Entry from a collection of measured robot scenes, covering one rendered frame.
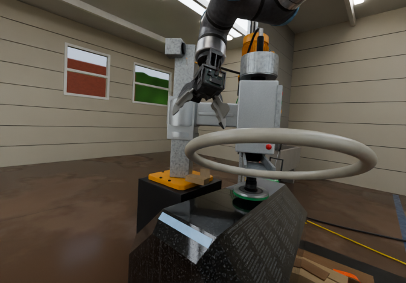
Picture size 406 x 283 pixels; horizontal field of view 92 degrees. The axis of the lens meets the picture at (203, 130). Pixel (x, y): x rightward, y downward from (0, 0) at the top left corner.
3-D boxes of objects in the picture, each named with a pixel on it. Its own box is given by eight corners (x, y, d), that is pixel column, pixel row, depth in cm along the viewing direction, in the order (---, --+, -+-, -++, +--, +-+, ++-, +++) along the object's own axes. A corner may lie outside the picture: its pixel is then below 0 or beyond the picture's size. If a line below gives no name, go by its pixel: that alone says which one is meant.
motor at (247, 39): (238, 83, 201) (240, 43, 199) (269, 83, 195) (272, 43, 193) (237, 77, 174) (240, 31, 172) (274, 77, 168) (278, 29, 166)
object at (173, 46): (160, 55, 183) (161, 39, 182) (174, 60, 197) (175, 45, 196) (175, 51, 170) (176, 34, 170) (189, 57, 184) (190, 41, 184)
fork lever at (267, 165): (237, 154, 148) (238, 147, 148) (264, 156, 144) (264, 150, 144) (234, 176, 80) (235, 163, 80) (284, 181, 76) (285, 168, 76)
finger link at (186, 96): (169, 99, 47) (194, 79, 51) (164, 108, 52) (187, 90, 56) (177, 109, 47) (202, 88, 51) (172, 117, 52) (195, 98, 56)
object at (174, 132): (158, 138, 195) (160, 96, 193) (182, 136, 222) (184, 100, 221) (183, 141, 174) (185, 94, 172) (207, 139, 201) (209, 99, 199)
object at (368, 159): (199, 172, 85) (200, 164, 86) (324, 184, 75) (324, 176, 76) (157, 132, 39) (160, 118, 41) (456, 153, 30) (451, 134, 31)
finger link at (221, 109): (231, 124, 51) (215, 93, 52) (221, 130, 57) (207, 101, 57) (240, 120, 53) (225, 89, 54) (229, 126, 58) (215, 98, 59)
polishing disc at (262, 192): (262, 201, 109) (262, 199, 109) (228, 191, 121) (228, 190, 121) (272, 190, 127) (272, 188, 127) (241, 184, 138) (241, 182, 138)
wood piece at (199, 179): (184, 181, 181) (184, 175, 181) (191, 179, 190) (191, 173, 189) (203, 185, 171) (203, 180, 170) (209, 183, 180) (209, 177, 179)
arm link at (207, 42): (193, 51, 63) (219, 61, 66) (190, 64, 61) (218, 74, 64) (203, 31, 55) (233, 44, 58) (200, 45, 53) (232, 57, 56)
